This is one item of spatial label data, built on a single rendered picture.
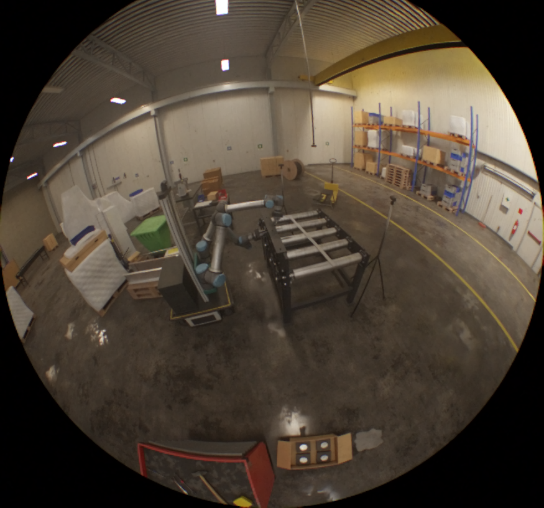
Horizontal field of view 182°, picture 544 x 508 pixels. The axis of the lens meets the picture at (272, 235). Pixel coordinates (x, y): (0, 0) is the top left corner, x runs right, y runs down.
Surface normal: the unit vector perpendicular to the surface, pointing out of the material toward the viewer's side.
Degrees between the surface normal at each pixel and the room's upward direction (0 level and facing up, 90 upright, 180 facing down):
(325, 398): 0
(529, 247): 90
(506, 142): 90
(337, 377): 0
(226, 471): 0
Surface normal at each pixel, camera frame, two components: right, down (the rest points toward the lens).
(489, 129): -0.97, 0.18
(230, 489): -0.08, -0.84
